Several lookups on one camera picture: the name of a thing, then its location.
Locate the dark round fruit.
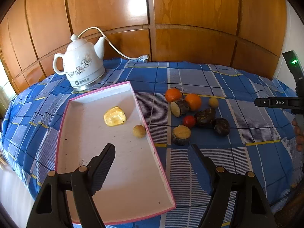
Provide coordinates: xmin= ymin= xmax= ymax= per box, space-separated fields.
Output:
xmin=211 ymin=118 xmax=230 ymax=136

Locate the small tan round fruit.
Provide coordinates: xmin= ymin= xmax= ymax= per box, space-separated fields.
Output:
xmin=208 ymin=97 xmax=219 ymax=109
xmin=132 ymin=125 xmax=146 ymax=139

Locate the pale-topped cut log piece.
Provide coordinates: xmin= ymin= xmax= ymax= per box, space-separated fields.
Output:
xmin=172 ymin=125 xmax=191 ymax=146

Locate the dark oblong fruit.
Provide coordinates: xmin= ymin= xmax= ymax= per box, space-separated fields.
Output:
xmin=194 ymin=108 xmax=216 ymax=128

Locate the small red tomato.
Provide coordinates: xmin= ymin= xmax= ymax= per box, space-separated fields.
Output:
xmin=182 ymin=115 xmax=196 ymax=129

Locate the large orange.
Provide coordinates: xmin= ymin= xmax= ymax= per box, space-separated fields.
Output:
xmin=185 ymin=94 xmax=202 ymax=111

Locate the dark cut log piece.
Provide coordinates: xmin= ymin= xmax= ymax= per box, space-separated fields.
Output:
xmin=170 ymin=99 xmax=190 ymax=117

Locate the yellow apple-like fruit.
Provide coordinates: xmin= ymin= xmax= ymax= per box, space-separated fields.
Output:
xmin=104 ymin=106 xmax=127 ymax=127

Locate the orange with stem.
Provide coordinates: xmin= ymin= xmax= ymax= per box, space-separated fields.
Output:
xmin=165 ymin=88 xmax=182 ymax=103

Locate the person's right hand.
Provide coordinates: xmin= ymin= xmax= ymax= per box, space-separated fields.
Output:
xmin=292 ymin=119 xmax=304 ymax=152

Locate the blue plaid tablecloth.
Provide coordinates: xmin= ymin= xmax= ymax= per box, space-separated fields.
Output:
xmin=1 ymin=58 xmax=303 ymax=227

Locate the pink-rimmed white tray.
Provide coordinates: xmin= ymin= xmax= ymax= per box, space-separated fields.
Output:
xmin=55 ymin=82 xmax=176 ymax=225

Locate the white ceramic electric kettle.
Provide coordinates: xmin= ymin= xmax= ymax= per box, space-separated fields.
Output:
xmin=53 ymin=34 xmax=106 ymax=91

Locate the wooden wall panelling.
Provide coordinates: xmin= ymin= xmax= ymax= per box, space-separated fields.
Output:
xmin=1 ymin=0 xmax=287 ymax=93

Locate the white kettle power cord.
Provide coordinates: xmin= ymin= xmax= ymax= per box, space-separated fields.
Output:
xmin=77 ymin=26 xmax=150 ymax=63

